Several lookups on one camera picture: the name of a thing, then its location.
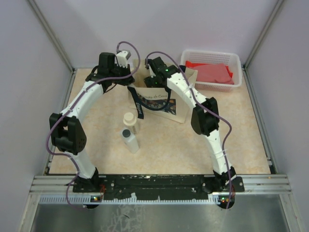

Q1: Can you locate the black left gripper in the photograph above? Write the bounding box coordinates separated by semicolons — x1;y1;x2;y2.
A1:
109;62;134;86

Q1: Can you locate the beige canvas tote bag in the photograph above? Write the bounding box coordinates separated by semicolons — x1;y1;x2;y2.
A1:
128;63;189;123

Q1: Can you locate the white bottle dark cap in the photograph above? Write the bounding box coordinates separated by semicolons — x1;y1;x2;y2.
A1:
120;128;139;154

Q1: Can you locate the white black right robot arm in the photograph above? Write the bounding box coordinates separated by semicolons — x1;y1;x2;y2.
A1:
145;57;236;192

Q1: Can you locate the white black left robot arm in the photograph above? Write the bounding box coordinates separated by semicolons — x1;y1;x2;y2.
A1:
49;50;134;192

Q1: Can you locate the beige bottle cream cap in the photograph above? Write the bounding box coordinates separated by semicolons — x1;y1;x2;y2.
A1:
123;112;140;135

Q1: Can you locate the red cloth in basket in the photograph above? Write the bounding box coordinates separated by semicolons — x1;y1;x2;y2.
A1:
185;61;234;85

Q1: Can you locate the white plastic mesh basket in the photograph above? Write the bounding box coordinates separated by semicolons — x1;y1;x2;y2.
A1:
181;49;242;92

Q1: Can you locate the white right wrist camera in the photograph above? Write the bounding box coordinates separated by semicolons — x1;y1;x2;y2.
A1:
144;59;155;78

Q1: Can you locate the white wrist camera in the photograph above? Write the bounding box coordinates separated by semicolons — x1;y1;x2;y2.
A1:
144;59;155;78
116;50;131;68

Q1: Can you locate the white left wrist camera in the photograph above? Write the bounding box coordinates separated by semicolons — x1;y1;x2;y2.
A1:
116;50;131;68

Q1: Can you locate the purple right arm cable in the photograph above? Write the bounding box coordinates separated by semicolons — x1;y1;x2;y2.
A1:
144;52;234;209

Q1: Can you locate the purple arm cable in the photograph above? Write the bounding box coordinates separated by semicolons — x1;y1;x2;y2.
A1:
144;52;234;209
45;41;141;210

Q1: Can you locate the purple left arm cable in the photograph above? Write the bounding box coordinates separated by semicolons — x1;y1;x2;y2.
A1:
45;41;141;210

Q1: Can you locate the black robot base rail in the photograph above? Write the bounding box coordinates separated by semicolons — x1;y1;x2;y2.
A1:
72;173;245;202

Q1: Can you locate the white slotted cable duct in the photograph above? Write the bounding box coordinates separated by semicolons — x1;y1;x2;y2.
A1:
38;194;236;205

